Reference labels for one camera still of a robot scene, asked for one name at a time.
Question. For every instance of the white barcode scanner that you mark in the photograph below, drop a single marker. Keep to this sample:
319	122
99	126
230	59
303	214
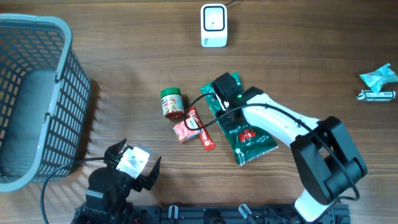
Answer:
214	25

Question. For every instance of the red tissue packet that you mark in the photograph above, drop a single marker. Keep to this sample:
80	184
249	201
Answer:
183	133

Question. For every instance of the green 3M gloves package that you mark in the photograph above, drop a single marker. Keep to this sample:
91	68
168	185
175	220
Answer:
247	142

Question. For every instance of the grey plastic shopping basket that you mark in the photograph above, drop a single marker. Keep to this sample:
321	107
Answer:
45	94

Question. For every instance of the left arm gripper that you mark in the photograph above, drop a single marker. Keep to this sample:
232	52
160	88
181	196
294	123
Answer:
147	182

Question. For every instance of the red Nescafe coffee stick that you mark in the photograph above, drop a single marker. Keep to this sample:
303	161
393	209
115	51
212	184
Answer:
205	137

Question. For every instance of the green white gum pack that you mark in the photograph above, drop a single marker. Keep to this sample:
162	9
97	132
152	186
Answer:
382	96

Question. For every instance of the light green wipes packet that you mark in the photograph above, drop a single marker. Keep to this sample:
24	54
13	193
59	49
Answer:
376	79

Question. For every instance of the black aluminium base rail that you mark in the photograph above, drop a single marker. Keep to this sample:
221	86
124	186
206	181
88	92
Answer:
266	214

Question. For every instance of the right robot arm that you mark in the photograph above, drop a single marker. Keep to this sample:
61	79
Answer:
326	157

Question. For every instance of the green lid spice jar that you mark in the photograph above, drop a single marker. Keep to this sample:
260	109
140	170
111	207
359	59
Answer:
172	103

